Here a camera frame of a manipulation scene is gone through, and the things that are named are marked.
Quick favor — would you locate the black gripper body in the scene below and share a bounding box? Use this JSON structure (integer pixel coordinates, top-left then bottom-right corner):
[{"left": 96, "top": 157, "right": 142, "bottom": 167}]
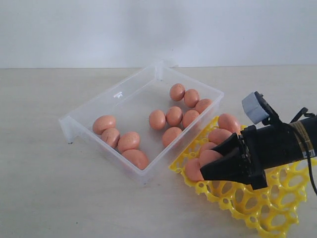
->
[{"left": 241, "top": 123, "right": 301, "bottom": 190}]

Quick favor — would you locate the clear plastic bin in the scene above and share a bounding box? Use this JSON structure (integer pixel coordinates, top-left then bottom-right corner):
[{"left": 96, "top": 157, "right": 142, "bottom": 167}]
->
[{"left": 59, "top": 61, "right": 224, "bottom": 186}]

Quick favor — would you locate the brown egg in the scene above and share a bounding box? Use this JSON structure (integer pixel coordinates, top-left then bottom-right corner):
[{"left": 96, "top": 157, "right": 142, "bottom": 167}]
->
[
  {"left": 185, "top": 158, "right": 204, "bottom": 182},
  {"left": 208, "top": 128, "right": 232, "bottom": 145},
  {"left": 199, "top": 150, "right": 223, "bottom": 168},
  {"left": 117, "top": 131, "right": 141, "bottom": 153},
  {"left": 194, "top": 98, "right": 212, "bottom": 114},
  {"left": 149, "top": 110, "right": 166, "bottom": 130},
  {"left": 101, "top": 128, "right": 120, "bottom": 149},
  {"left": 169, "top": 83, "right": 186, "bottom": 102},
  {"left": 122, "top": 149, "right": 149, "bottom": 170},
  {"left": 92, "top": 115, "right": 116, "bottom": 135},
  {"left": 182, "top": 110, "right": 200, "bottom": 128},
  {"left": 217, "top": 113, "right": 241, "bottom": 134},
  {"left": 166, "top": 106, "right": 183, "bottom": 126},
  {"left": 199, "top": 142, "right": 217, "bottom": 154},
  {"left": 183, "top": 89, "right": 200, "bottom": 108},
  {"left": 162, "top": 127, "right": 182, "bottom": 147}
]

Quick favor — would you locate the yellow plastic egg tray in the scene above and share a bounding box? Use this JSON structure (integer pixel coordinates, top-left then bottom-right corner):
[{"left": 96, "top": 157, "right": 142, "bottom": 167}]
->
[{"left": 169, "top": 117, "right": 310, "bottom": 238}]

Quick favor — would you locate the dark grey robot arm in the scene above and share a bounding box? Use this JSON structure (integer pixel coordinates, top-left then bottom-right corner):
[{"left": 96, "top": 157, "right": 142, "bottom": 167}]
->
[{"left": 200, "top": 117, "right": 317, "bottom": 190}]

